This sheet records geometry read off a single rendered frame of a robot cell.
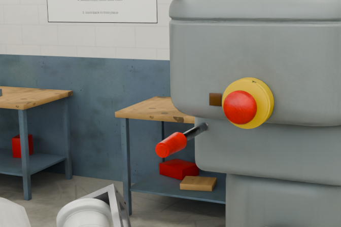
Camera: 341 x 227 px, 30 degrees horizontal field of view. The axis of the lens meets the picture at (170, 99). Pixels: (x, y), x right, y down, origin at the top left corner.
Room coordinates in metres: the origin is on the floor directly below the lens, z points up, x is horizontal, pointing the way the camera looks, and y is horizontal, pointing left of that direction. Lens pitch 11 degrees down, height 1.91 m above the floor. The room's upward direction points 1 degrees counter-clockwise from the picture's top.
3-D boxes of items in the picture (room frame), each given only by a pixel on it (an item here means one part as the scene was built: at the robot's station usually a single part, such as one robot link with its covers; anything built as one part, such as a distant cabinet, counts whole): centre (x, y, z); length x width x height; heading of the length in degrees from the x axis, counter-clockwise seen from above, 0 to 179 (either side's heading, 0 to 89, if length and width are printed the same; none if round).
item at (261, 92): (0.75, -0.09, 1.76); 0.06 x 0.02 x 0.06; 65
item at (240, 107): (0.73, -0.08, 1.76); 0.04 x 0.03 x 0.04; 65
